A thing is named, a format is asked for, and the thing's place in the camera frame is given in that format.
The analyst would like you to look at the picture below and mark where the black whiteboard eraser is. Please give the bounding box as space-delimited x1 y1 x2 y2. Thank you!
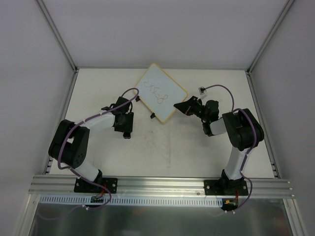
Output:
123 132 131 139

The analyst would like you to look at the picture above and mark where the yellow framed whiteboard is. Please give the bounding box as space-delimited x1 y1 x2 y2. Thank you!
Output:
135 63 188 123

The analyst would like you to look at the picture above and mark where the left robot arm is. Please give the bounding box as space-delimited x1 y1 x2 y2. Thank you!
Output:
48 96 134 192

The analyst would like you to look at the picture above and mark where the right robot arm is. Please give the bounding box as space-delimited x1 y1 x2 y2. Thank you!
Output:
174 96 264 196

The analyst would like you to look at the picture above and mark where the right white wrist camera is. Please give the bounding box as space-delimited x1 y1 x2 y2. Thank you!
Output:
198 87 207 100

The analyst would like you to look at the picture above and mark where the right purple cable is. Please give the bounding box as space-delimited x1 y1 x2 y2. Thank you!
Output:
203 84 259 216

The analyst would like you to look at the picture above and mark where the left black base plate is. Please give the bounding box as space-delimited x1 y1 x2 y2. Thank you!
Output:
73 177 118 194

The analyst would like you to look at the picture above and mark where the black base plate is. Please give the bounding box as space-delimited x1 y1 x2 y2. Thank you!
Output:
73 177 118 194
203 178 249 196

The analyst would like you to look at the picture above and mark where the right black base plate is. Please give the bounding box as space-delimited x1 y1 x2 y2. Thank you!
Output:
203 178 249 196

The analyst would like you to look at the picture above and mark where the aluminium mounting rail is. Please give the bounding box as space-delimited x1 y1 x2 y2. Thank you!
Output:
28 175 296 199

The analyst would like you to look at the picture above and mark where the white slotted cable duct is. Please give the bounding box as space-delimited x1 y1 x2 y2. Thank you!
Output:
39 195 223 208

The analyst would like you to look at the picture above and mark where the left aluminium frame post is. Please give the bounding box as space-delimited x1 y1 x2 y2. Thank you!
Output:
35 0 78 72

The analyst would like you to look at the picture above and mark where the aluminium frame post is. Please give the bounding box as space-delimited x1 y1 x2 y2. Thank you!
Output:
35 0 78 72
247 0 296 75

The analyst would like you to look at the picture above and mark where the right aluminium frame post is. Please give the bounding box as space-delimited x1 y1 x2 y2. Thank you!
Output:
247 0 296 75

